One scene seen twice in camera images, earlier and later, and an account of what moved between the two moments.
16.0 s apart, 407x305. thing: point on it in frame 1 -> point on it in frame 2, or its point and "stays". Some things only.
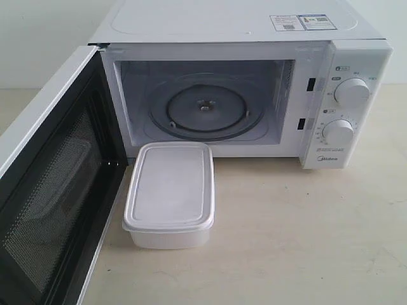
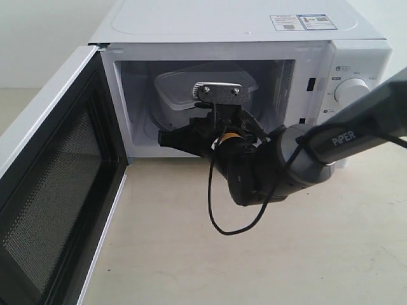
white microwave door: [60, 181] stays
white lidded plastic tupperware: [170, 202] -> [174, 89]
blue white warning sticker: [302, 22] stays
